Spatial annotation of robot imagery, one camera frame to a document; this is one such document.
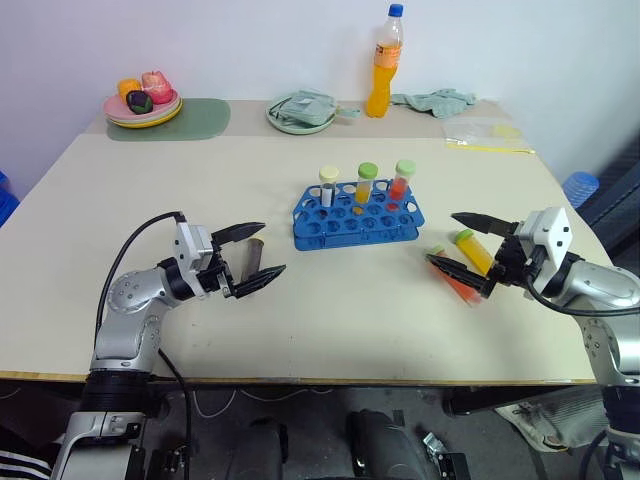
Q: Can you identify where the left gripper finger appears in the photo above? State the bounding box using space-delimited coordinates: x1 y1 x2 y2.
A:
231 265 288 300
211 221 268 247

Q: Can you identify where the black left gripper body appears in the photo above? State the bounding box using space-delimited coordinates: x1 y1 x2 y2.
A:
196 234 239 301

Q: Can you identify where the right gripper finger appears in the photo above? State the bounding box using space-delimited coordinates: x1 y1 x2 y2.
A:
450 211 520 237
425 253 495 296

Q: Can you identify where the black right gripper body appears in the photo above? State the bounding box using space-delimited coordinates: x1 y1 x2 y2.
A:
481 233 545 297

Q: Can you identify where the red tube green cap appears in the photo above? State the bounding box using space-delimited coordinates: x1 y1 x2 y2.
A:
389 159 417 209
424 242 487 308

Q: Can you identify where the brown tube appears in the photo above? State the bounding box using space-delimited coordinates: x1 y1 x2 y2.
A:
239 239 266 282

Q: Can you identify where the yellow tube green cap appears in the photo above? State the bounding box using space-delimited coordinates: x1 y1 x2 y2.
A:
354 161 379 206
452 228 497 277

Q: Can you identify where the white tube cream cap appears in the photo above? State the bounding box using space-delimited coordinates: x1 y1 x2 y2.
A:
319 165 342 209

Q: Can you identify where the blue test tube rack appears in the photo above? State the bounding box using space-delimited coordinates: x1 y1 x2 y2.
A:
288 178 427 252

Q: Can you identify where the clear plastic zip bag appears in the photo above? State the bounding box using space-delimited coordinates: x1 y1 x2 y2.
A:
441 116 536 156

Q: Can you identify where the blue ribbed container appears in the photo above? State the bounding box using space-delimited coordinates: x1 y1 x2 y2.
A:
561 170 601 210

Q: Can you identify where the light green plate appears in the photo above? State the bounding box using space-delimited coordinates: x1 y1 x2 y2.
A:
264 92 337 136

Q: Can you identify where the green placemat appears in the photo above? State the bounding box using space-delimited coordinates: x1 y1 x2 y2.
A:
105 97 232 143

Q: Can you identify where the black ribbed object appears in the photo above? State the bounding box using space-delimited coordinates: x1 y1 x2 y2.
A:
578 143 640 257

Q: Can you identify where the crumpled green cloth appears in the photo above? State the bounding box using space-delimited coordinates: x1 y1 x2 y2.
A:
389 88 479 120

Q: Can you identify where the yellow plate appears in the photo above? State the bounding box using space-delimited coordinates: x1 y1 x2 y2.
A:
106 97 183 128

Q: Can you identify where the green plate under stack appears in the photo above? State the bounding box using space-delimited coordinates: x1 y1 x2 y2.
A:
106 102 184 131

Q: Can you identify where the folded green cloth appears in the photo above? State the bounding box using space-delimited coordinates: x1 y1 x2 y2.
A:
269 88 361 126

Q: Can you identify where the white fabric bag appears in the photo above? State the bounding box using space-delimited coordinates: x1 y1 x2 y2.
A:
493 387 612 454

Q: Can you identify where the purple toy mangosteen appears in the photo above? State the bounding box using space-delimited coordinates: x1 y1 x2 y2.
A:
125 89 154 114

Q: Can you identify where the pink toy peach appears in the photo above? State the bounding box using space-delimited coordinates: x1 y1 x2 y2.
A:
139 69 174 106

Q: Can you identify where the pink plate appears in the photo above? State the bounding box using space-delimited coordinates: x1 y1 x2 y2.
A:
103 88 182 123

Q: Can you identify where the orange soda bottle blue cap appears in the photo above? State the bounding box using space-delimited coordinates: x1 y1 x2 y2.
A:
365 3 406 119

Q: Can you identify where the orange toy fruit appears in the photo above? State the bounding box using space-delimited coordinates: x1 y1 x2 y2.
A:
117 77 142 102

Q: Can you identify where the dark rounded shape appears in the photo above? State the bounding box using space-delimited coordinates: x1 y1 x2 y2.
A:
345 408 442 480

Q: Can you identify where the blue plastic crate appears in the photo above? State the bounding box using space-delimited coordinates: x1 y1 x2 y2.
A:
0 169 21 227

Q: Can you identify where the black white striped cloth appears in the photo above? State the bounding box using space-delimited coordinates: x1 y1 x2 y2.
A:
0 446 57 480

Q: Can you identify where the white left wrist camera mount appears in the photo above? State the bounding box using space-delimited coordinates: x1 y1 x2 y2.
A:
173 221 215 284

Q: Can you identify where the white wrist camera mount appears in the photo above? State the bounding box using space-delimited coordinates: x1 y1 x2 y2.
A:
173 221 215 284
514 206 575 269

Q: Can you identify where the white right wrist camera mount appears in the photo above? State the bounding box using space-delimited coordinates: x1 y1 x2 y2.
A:
514 206 575 269

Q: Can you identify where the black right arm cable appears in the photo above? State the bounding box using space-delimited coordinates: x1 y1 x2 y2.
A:
523 285 640 318

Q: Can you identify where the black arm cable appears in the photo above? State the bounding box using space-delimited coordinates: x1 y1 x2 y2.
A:
94 212 189 332
523 285 640 318

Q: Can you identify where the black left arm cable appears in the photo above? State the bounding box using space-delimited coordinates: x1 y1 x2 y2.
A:
94 212 189 332

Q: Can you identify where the black cable under table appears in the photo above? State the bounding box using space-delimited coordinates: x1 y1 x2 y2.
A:
156 347 195 454

